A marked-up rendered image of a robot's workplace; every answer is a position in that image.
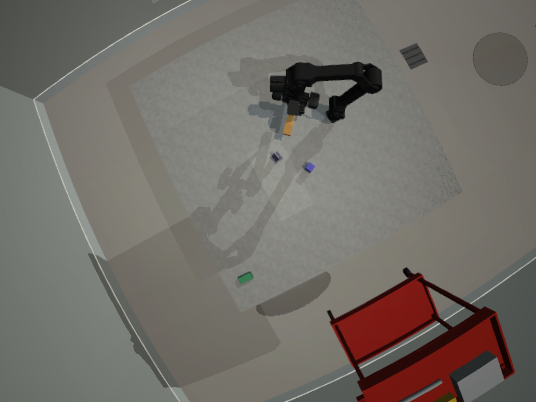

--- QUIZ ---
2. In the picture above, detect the orange bar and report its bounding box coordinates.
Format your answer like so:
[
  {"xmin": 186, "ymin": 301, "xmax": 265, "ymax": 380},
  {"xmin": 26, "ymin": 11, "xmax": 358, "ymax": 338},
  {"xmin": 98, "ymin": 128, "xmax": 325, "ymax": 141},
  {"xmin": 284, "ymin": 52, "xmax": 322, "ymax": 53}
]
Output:
[{"xmin": 283, "ymin": 115, "xmax": 295, "ymax": 136}]

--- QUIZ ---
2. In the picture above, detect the small green block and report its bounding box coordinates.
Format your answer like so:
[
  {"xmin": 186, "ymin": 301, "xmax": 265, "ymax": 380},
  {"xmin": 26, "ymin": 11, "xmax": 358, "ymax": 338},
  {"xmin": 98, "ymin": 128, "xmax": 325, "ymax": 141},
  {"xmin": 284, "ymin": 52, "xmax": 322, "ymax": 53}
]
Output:
[{"xmin": 238, "ymin": 272, "xmax": 253, "ymax": 285}]

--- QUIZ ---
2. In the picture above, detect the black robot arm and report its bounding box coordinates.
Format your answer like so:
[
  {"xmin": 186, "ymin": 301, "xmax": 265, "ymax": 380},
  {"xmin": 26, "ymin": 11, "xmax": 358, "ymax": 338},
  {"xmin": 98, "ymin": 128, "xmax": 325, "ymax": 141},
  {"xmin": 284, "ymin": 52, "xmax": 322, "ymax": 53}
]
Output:
[{"xmin": 270, "ymin": 62, "xmax": 383, "ymax": 123}]

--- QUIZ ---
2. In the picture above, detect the small blue cube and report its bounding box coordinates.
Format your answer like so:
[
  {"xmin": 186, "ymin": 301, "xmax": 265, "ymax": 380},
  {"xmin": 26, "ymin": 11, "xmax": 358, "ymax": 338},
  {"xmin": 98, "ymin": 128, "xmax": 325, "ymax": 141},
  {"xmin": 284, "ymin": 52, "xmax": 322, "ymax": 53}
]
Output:
[{"xmin": 305, "ymin": 162, "xmax": 315, "ymax": 173}]

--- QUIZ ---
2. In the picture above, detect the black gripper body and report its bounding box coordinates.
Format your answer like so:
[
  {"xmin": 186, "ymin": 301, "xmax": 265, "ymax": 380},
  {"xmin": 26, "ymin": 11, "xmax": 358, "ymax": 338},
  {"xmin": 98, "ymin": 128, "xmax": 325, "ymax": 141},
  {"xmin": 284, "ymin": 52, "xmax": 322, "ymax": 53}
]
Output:
[{"xmin": 272, "ymin": 90, "xmax": 320, "ymax": 110}]

